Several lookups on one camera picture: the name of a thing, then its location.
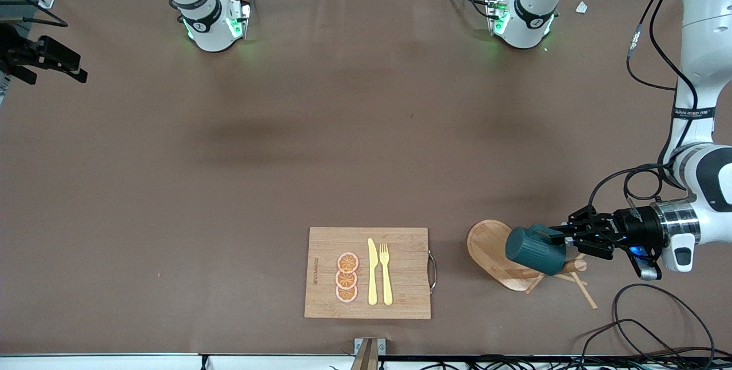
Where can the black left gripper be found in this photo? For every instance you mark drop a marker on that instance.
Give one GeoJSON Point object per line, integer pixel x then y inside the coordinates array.
{"type": "Point", "coordinates": [636, 222]}

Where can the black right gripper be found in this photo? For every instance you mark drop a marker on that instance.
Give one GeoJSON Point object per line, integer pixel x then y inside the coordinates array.
{"type": "Point", "coordinates": [26, 53]}

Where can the dark teal mug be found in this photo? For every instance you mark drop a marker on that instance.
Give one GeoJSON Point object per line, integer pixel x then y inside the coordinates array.
{"type": "Point", "coordinates": [532, 250]}

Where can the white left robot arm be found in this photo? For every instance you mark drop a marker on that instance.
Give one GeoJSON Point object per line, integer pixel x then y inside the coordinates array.
{"type": "Point", "coordinates": [703, 44]}

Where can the wooden mug rack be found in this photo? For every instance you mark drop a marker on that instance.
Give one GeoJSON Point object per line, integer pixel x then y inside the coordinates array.
{"type": "Point", "coordinates": [486, 244]}

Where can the brown table mat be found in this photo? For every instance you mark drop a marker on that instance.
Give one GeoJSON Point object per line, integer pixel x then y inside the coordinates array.
{"type": "Point", "coordinates": [114, 244]}

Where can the bamboo cutting board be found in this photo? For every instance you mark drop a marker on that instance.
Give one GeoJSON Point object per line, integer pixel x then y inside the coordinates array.
{"type": "Point", "coordinates": [400, 244]}

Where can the yellow plastic fork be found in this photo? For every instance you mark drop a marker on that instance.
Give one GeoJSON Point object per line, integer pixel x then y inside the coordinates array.
{"type": "Point", "coordinates": [386, 281]}

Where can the yellow plastic knife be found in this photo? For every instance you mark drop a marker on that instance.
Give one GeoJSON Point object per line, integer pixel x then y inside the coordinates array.
{"type": "Point", "coordinates": [372, 278]}

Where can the white paper scrap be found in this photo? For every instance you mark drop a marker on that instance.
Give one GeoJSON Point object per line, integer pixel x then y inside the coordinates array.
{"type": "Point", "coordinates": [581, 7]}

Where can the toy orange slice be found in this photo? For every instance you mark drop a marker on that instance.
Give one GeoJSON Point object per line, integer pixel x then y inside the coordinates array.
{"type": "Point", "coordinates": [347, 262]}

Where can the small metal bracket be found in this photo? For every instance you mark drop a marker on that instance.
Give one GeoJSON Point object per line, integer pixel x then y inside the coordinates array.
{"type": "Point", "coordinates": [382, 346]}

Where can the brown post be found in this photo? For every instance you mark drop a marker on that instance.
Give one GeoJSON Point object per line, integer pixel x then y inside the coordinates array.
{"type": "Point", "coordinates": [366, 358]}

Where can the white table edge rail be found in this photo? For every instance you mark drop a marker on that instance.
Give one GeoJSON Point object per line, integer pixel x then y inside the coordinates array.
{"type": "Point", "coordinates": [114, 363]}

